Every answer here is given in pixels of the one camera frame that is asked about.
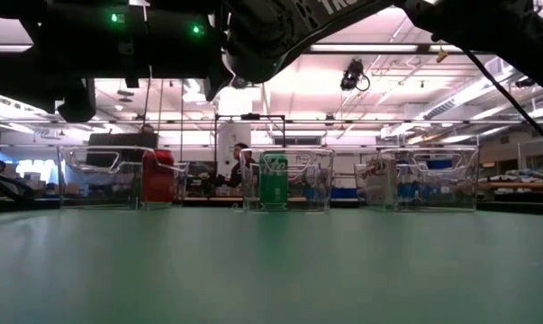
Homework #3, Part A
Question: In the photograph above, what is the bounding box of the green table mat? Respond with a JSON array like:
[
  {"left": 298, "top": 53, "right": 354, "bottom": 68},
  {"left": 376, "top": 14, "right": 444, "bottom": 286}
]
[{"left": 0, "top": 207, "right": 543, "bottom": 324}]

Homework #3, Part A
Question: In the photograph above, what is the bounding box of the red Coke can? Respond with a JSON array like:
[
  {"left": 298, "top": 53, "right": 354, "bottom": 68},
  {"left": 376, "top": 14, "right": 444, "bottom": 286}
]
[{"left": 140, "top": 148, "right": 176, "bottom": 204}]

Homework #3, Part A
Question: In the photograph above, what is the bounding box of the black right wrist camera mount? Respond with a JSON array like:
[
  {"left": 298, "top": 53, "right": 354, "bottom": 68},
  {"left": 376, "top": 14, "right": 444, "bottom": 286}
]
[{"left": 56, "top": 76, "right": 97, "bottom": 123}]

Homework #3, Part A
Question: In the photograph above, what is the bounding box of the black overhead camera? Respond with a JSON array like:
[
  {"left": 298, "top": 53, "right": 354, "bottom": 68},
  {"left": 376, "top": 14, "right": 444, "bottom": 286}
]
[{"left": 339, "top": 58, "right": 371, "bottom": 93}]

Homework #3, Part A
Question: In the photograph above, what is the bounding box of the black slanted bar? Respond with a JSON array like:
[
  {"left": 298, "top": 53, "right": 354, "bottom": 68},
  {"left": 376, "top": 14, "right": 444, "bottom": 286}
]
[{"left": 0, "top": 166, "right": 36, "bottom": 202}]

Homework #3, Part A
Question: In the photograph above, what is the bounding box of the clear plastic bin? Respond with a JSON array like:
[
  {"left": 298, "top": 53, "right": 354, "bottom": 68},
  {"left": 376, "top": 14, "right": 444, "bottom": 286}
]
[
  {"left": 354, "top": 146, "right": 480, "bottom": 212},
  {"left": 58, "top": 144, "right": 190, "bottom": 212},
  {"left": 240, "top": 147, "right": 336, "bottom": 213}
]

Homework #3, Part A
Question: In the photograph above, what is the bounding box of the silver Diet Coke can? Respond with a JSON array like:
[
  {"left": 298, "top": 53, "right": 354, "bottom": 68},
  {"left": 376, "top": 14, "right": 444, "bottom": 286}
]
[{"left": 363, "top": 157, "right": 398, "bottom": 209}]

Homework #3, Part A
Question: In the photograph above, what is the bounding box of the green Sprite can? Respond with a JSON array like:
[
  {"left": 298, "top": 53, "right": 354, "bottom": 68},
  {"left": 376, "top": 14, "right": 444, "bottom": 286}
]
[{"left": 258, "top": 151, "right": 290, "bottom": 208}]

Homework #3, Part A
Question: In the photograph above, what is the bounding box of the black monitor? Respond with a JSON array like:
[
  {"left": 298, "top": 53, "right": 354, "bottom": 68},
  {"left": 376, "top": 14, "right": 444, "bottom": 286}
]
[{"left": 86, "top": 131, "right": 159, "bottom": 168}]

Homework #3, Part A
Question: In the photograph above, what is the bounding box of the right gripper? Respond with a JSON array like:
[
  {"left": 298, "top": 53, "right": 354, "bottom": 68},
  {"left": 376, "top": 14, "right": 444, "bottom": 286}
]
[{"left": 0, "top": 0, "right": 149, "bottom": 113}]

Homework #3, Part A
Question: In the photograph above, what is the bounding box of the wooden workbench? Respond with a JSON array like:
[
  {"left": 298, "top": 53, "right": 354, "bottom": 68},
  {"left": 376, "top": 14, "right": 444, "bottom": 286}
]
[{"left": 477, "top": 168, "right": 543, "bottom": 191}]

